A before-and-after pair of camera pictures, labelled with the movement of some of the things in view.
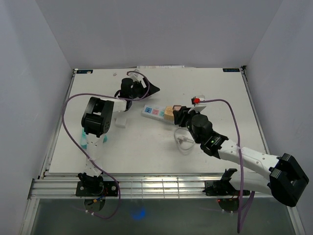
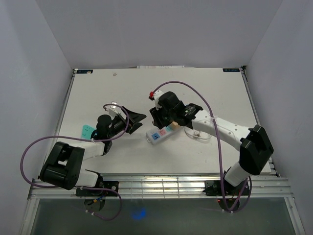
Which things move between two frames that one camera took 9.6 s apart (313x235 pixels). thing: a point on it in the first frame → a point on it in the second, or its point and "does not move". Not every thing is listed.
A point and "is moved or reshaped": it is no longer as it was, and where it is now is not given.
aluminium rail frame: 130,187 does not move
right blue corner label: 231,70 does not move
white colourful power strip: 155,112 is moved or reshaped
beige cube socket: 168,113 is moved or reshaped
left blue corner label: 84,71 does not move
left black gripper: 147,91 → 135,117
